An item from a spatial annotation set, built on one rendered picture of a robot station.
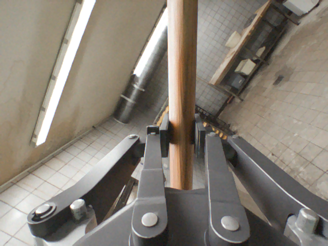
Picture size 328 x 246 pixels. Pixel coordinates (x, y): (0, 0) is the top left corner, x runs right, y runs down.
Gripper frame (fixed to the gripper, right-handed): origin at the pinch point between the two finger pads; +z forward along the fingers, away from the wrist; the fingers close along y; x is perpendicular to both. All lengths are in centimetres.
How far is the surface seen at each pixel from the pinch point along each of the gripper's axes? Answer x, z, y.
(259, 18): 132, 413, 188
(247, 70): 18, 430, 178
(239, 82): -14, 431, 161
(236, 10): 180, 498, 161
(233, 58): 46, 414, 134
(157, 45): 60, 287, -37
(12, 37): 26, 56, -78
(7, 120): -17, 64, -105
